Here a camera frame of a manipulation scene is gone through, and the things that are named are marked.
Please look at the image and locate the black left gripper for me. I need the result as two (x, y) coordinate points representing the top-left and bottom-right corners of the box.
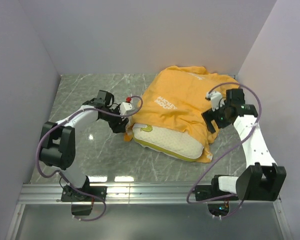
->
(101, 104), (129, 134)

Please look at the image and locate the orange pillowcase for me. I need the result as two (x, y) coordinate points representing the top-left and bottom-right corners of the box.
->
(123, 66), (238, 163)

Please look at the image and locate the cream quilted pillow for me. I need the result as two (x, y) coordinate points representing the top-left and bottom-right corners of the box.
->
(132, 123), (204, 162)

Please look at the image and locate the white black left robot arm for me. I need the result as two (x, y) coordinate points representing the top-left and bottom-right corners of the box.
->
(35, 90), (139, 201)

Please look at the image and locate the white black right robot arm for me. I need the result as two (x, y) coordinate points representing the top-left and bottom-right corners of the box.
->
(202, 88), (287, 201)

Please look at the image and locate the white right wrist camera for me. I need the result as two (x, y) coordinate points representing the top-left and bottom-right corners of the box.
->
(205, 91), (225, 112)

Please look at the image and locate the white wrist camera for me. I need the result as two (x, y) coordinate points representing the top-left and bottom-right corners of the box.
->
(205, 91), (225, 112)
(119, 97), (135, 117)

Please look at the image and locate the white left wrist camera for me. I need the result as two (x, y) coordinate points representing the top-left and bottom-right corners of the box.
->
(119, 97), (135, 117)

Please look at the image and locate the aluminium side rail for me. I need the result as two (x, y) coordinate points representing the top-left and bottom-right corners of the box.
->
(228, 74), (239, 82)

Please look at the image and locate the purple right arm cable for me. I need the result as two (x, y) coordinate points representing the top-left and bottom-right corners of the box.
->
(186, 82), (262, 221)

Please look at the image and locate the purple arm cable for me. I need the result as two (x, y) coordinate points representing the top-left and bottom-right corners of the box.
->
(186, 82), (262, 221)
(36, 94), (144, 223)

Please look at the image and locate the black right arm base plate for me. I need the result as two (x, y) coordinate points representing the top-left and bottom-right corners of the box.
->
(192, 184), (231, 202)

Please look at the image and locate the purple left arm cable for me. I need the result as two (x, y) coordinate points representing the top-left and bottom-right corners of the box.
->
(36, 94), (144, 223)

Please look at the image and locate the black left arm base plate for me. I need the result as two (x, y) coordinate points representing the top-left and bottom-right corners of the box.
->
(61, 185), (107, 203)

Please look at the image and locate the aluminium front rail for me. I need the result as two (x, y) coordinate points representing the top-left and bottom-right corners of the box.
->
(16, 181), (282, 205)

